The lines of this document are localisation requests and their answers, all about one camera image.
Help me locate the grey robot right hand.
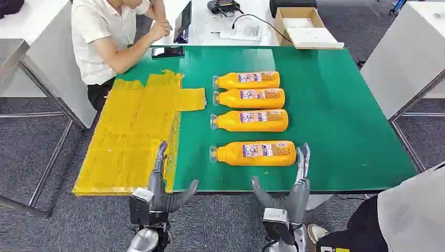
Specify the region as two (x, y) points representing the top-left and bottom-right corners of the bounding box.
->
(251, 143), (311, 225)

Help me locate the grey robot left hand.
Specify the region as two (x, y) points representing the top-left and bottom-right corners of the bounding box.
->
(147, 141), (199, 214)

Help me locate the person's right hand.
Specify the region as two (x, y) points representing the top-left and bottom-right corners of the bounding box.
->
(147, 19), (173, 44)

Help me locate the orange drink bottle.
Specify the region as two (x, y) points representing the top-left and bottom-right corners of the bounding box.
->
(210, 109), (289, 133)
(213, 88), (286, 110)
(213, 71), (281, 90)
(209, 140), (297, 167)

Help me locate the black smartphone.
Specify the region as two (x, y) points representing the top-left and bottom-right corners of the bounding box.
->
(151, 46), (185, 59)

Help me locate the black tablet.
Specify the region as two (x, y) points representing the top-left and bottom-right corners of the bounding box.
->
(173, 1), (193, 45)

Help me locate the yellow sheet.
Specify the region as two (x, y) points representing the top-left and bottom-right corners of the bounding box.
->
(72, 69), (207, 197)

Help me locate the person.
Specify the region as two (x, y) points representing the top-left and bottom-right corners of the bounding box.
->
(71, 0), (173, 112)
(308, 163), (445, 252)

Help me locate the black electronic device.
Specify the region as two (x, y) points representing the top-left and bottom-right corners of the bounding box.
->
(207, 0), (244, 17)

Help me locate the white power strip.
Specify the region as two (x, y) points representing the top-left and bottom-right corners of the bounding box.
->
(211, 30), (262, 41)

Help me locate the green table mat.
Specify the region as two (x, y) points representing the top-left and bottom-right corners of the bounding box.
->
(116, 45), (418, 194)

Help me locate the white side table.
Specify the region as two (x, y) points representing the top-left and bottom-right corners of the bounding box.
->
(0, 0), (97, 130)

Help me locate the open cardboard box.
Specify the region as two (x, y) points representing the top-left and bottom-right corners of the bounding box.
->
(273, 7), (345, 50)

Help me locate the black object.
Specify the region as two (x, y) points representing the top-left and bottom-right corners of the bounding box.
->
(0, 0), (25, 19)

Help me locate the steel bench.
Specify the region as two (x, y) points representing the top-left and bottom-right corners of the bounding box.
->
(0, 39), (88, 219)

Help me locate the white flat board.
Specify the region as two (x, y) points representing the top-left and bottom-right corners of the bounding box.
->
(285, 27), (345, 49)

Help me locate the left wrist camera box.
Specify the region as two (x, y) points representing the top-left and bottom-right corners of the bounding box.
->
(129, 187), (155, 226)

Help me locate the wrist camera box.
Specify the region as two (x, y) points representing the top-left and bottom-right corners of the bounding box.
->
(262, 208), (296, 246)
(129, 187), (155, 226)

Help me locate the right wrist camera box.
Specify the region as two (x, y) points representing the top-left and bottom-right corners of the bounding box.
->
(262, 208), (296, 246)

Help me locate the black cable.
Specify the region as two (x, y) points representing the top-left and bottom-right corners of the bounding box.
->
(231, 14), (293, 44)

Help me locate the white table with metal frame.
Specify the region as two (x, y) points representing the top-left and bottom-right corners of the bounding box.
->
(359, 0), (445, 171)

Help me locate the blue metal frame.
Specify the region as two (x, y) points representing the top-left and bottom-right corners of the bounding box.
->
(389, 0), (406, 15)

